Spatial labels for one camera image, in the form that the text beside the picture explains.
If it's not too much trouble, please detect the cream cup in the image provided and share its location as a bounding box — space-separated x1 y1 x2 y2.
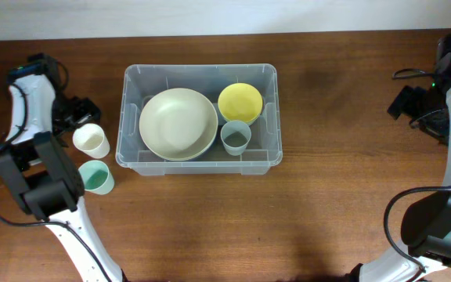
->
72 123 110 159

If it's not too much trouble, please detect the beige plate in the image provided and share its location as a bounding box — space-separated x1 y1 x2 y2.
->
138 87 219 159
141 127 218 161

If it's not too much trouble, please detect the grey cup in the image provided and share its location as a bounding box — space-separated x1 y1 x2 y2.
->
220 121 251 156

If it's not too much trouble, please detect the yellow bowl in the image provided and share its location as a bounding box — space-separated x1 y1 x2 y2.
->
218 83 263 125

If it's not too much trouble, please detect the green bowl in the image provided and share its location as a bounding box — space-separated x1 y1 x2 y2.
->
247 110 263 126

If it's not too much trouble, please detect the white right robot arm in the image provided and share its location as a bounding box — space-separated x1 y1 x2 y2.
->
346 34 451 282

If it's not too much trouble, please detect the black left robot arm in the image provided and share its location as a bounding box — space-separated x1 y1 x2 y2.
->
0 53 126 281

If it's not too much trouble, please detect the green cup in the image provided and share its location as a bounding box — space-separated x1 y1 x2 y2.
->
78 160 115 195

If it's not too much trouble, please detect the clear plastic storage bin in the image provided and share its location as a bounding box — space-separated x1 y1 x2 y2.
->
115 63 283 176

